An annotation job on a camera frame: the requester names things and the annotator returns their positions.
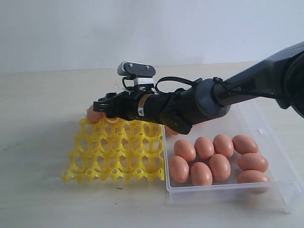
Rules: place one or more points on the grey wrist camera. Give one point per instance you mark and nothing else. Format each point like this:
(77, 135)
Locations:
(140, 73)

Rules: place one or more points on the yellow plastic egg tray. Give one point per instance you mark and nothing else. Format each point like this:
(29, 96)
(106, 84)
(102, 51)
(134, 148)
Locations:
(116, 149)

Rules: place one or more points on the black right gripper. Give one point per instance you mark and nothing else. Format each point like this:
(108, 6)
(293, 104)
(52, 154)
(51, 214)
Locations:
(144, 107)

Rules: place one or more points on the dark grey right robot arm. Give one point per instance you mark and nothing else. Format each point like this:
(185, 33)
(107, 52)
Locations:
(279, 77)

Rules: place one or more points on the clear plastic container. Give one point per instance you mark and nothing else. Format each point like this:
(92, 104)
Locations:
(285, 190)

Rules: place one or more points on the brown egg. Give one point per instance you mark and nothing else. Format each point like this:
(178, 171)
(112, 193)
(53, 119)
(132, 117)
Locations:
(170, 131)
(204, 148)
(185, 149)
(200, 174)
(244, 144)
(253, 161)
(223, 145)
(253, 176)
(178, 169)
(92, 116)
(220, 167)

